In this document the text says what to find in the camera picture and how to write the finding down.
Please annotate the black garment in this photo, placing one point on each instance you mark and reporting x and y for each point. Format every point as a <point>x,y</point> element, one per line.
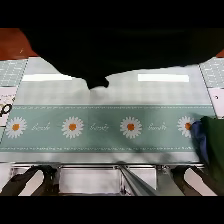
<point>120,50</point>

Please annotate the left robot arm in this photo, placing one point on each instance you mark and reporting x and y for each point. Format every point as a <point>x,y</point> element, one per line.
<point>33,181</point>

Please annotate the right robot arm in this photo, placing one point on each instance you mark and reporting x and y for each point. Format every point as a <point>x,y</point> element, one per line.
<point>196,181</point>

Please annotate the blue garment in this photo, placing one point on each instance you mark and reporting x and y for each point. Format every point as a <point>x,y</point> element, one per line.
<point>199,138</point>

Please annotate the silver frame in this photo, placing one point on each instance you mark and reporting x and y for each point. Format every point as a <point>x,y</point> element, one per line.
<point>140,186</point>

